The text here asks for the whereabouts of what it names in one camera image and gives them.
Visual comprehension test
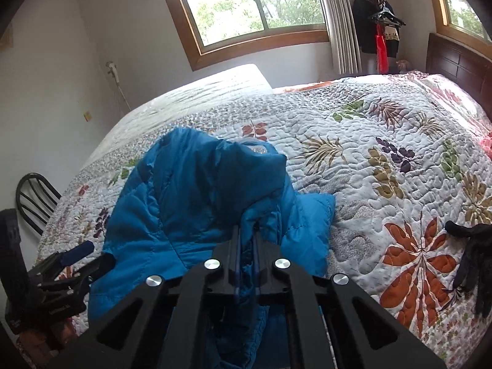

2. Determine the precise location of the blue puffer jacket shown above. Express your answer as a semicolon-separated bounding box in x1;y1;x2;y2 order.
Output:
88;128;335;368

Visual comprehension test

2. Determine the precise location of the person's left hand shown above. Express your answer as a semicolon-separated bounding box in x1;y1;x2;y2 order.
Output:
16;317;77;368

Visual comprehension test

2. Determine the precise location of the black metal chair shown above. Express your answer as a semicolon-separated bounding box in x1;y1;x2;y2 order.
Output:
15;173;62;237

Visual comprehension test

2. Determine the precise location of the black garment on bed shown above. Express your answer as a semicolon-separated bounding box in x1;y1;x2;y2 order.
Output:
445;221;491;318

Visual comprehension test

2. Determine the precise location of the floral quilted bedspread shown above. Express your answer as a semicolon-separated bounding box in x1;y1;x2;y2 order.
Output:
38;65;491;368

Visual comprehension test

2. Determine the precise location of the red hanging item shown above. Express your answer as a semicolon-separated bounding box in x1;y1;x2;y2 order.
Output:
375;24;389;74

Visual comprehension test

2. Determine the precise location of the wood framed side window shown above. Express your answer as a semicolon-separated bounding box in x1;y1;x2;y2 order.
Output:
165;0;329;71

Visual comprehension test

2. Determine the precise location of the beige side window curtain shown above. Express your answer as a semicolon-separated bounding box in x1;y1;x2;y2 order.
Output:
321;0;362;75

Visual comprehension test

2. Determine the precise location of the dark wooden headboard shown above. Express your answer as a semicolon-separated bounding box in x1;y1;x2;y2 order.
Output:
426;34;492;119

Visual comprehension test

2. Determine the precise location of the black coat on rack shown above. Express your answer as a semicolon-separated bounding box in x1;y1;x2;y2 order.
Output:
352;0;378;54

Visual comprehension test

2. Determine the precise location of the wood framed headboard window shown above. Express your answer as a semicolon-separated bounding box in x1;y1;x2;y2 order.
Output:
432;0;491;58

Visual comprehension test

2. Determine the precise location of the yellow wall outlet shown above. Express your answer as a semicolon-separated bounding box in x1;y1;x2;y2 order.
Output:
83;111;93;122

